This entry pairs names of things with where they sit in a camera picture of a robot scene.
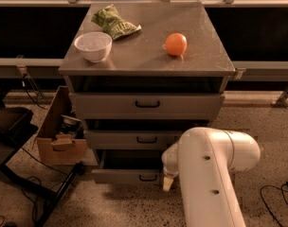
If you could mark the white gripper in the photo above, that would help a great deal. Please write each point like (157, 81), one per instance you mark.
(170, 164)

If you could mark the grey bottom drawer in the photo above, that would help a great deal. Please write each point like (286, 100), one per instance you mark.
(128, 166)

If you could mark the grey drawer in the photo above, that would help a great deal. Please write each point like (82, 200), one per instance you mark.
(146, 106)
(134, 140)
(128, 166)

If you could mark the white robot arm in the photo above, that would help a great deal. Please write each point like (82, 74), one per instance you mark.
(203, 159)

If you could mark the grey middle drawer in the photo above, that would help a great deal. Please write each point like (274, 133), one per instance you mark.
(134, 140)

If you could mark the grey top drawer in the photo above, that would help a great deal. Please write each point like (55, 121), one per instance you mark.
(146, 106)

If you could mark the grey metal drawer cabinet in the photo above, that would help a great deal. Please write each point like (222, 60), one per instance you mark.
(140, 64)

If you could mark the jar in cardboard box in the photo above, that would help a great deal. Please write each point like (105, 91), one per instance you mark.
(70, 125)

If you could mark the brown cardboard box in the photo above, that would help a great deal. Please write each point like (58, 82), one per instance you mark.
(55, 148)

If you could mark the orange fruit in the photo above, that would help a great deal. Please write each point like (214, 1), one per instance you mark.
(176, 44)

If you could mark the white bowl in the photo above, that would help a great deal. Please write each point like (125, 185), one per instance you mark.
(94, 46)

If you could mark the black stand with tray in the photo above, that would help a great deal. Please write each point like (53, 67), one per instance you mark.
(15, 131)

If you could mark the green chip bag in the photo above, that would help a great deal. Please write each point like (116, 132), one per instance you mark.
(113, 24)

